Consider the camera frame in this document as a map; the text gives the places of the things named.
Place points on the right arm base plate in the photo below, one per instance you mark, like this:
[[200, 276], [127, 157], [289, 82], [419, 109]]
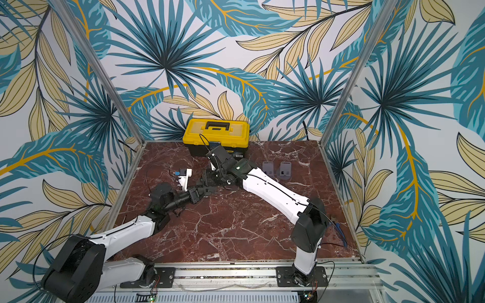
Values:
[[289, 276]]

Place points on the left aluminium frame post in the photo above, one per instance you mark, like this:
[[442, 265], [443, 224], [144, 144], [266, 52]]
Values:
[[68, 18]]

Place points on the lavender stand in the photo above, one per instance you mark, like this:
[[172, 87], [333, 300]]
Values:
[[268, 169], [285, 171]]

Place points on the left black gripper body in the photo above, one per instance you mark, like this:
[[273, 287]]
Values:
[[189, 196]]

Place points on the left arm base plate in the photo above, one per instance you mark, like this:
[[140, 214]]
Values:
[[154, 278]]

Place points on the blue handled pliers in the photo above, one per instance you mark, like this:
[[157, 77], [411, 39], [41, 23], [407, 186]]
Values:
[[339, 231]]

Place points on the white perforated vent panel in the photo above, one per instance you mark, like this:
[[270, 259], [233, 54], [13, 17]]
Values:
[[217, 296]]

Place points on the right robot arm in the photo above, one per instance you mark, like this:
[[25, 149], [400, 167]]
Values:
[[308, 215]]

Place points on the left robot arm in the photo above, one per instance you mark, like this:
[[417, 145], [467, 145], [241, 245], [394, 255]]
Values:
[[83, 265]]

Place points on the aluminium front rail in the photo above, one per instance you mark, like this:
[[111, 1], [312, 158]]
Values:
[[204, 277]]

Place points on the dark grey stand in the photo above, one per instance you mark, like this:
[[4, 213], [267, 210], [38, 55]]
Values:
[[205, 190]]

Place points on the right aluminium frame post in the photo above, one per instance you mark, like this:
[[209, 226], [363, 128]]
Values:
[[367, 48]]

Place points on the aluminium frame post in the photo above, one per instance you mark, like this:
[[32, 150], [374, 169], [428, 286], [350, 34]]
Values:
[[68, 18], [367, 48]]

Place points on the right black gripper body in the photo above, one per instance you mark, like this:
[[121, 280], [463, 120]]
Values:
[[219, 177]]

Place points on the yellow black toolbox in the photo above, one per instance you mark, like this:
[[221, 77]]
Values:
[[203, 135]]

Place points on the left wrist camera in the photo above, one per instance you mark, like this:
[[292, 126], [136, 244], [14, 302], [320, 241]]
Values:
[[183, 176]]

